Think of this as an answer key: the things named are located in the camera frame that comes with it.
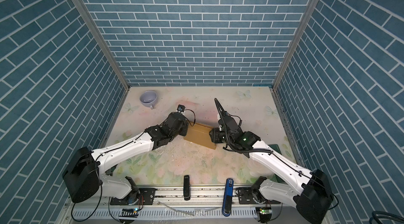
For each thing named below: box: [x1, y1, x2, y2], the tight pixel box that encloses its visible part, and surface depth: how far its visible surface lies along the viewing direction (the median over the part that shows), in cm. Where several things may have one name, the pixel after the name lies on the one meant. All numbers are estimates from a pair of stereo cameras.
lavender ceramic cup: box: [139, 90, 158, 109], surface depth 111 cm
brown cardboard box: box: [183, 121, 218, 150], surface depth 84 cm
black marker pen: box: [183, 175, 191, 201], surface depth 77 cm
